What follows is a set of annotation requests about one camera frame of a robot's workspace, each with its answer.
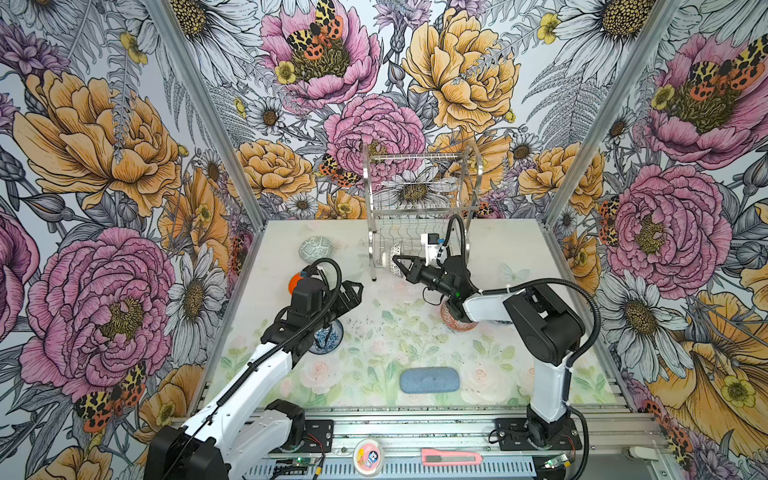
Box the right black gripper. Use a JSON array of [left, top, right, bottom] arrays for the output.
[[393, 254, 456, 297]]

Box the white black lattice bowl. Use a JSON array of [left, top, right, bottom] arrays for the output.
[[389, 242, 405, 278]]

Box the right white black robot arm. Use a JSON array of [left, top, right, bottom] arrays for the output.
[[390, 243, 587, 449]]

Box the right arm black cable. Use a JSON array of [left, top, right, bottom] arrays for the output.
[[440, 214, 602, 480]]

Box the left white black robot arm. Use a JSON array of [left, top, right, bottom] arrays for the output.
[[143, 277, 363, 479]]

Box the green patterned ceramic bowl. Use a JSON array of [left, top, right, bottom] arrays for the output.
[[298, 236, 334, 264]]

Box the pink utility knife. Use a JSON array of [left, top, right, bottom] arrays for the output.
[[421, 449, 483, 467]]

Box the orange plastic bowl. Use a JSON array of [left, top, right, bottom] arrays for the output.
[[288, 273, 302, 294]]

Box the small green circuit board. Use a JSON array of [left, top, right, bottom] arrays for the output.
[[275, 457, 321, 471]]

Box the steel wire dish rack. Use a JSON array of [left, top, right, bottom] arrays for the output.
[[362, 139, 485, 281]]

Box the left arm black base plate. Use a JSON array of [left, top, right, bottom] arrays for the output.
[[271, 419, 335, 454]]

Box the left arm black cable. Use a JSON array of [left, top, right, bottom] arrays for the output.
[[161, 257, 343, 480]]

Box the blue grey sponge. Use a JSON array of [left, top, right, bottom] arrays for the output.
[[399, 367, 460, 395]]

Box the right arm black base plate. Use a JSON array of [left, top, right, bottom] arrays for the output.
[[489, 417, 583, 451]]

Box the round pink sticker tin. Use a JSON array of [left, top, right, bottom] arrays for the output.
[[353, 438, 384, 477]]

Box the blue floral ceramic bowl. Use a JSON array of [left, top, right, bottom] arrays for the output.
[[309, 319, 344, 355]]

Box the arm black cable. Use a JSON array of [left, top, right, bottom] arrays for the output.
[[440, 214, 602, 480], [161, 257, 343, 480]]

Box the red patterned ceramic bowl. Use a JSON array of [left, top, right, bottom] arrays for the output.
[[440, 303, 478, 332]]

